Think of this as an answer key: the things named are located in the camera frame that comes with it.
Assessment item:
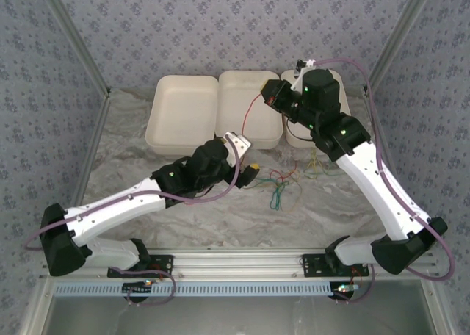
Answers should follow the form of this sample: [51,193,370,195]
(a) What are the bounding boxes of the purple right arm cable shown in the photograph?
[315,57,456,305]

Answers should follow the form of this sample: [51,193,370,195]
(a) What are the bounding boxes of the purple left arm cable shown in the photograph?
[23,134,177,307]

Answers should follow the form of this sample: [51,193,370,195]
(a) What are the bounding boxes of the grey metal panel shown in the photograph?
[21,278,455,335]

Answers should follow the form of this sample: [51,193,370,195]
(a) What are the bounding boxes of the grey slotted cable duct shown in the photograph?
[54,280,359,298]

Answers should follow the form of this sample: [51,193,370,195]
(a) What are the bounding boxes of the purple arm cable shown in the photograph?
[315,57,456,305]
[23,134,177,307]

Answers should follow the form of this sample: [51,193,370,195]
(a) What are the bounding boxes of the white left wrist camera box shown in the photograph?
[223,131,253,156]

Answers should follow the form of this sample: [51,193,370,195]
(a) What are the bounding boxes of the aluminium frame post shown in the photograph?
[362,0,440,96]
[38,0,112,98]

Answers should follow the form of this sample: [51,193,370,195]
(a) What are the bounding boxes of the thin red cable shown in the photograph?
[269,168,301,184]
[239,94,269,137]

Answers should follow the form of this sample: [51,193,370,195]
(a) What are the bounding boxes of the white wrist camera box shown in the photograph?
[223,131,253,156]
[292,57,317,92]

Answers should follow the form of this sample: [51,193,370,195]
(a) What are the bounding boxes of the black right gripper wire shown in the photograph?
[285,120,315,142]

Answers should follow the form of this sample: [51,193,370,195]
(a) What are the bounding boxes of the small circuit board with LED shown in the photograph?
[332,282,360,294]
[122,280,154,295]

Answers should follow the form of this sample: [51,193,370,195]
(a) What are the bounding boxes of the aluminium side rail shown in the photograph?
[57,92,113,253]

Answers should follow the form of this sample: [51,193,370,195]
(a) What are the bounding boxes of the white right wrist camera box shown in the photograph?
[292,57,317,92]

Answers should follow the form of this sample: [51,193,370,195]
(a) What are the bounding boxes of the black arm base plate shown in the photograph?
[301,253,370,277]
[106,254,174,278]

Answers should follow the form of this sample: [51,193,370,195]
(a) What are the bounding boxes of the cream rectangular tray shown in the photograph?
[280,68,350,148]
[214,69,284,151]
[145,74,220,158]

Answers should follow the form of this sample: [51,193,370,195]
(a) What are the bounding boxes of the aluminium mounting rail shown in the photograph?
[40,249,440,280]

